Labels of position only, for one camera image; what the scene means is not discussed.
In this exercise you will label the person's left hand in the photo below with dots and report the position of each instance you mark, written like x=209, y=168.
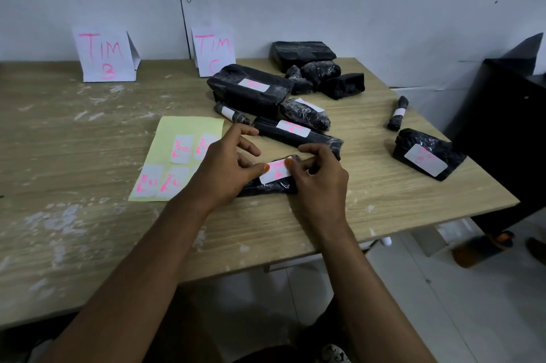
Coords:
x=217, y=173

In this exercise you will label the person's right hand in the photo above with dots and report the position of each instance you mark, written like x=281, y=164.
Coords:
x=320, y=192

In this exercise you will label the person's right thumb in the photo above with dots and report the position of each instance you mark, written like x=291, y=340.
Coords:
x=292, y=169

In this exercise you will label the person's left middle finger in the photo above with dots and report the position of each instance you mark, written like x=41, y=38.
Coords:
x=251, y=146

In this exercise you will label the person's left thumb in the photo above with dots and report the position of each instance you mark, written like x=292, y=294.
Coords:
x=255, y=173

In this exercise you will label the white sticker label pink writing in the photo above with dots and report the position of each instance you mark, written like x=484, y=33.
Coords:
x=275, y=171

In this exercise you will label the person's left forearm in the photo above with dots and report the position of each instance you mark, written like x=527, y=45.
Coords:
x=136, y=281

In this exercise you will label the person's right forearm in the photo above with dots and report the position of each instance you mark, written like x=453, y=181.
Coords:
x=367, y=298

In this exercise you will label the long black parcel white label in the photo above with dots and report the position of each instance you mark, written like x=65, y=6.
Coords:
x=307, y=136

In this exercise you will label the small black roll white band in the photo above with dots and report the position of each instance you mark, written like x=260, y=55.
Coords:
x=232, y=114

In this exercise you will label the large black parcel white label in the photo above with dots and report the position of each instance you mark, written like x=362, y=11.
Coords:
x=243, y=96

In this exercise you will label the black plastic bundle white label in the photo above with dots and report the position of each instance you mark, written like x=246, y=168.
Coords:
x=305, y=115

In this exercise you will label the small black plastic bundle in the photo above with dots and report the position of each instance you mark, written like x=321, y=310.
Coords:
x=298, y=83

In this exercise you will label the yellow sticker backing sheet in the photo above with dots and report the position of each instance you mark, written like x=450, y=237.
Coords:
x=170, y=128

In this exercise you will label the black unlabelled block parcel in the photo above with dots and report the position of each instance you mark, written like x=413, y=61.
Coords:
x=345, y=85

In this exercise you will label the narrow folded white paper sign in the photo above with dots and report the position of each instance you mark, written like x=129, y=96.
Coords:
x=213, y=52

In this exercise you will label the round black plastic bundle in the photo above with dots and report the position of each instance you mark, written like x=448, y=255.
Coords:
x=320, y=71

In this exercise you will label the large flat black unlabelled parcel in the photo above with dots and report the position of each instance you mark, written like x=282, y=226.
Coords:
x=300, y=52

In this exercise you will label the thin black roll white band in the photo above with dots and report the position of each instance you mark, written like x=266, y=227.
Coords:
x=397, y=113

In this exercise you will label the chunky black parcel white label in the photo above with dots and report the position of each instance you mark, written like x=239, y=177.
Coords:
x=426, y=155

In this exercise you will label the wide folded white paper sign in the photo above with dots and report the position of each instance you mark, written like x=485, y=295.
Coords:
x=104, y=55

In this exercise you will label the person's patterned clothing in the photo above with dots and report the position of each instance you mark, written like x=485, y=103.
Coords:
x=335, y=354

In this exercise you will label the orange and black sandal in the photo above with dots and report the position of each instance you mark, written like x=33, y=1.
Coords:
x=482, y=249

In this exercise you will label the black cabinet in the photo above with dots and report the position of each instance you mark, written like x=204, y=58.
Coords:
x=503, y=132

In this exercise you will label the dark sandal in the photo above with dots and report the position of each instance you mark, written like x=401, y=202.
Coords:
x=537, y=249

